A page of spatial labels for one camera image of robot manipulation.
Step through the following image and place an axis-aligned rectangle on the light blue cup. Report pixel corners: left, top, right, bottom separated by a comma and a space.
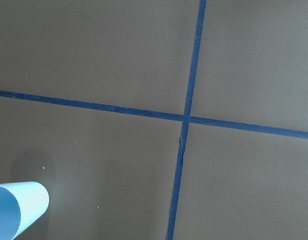
0, 181, 50, 240

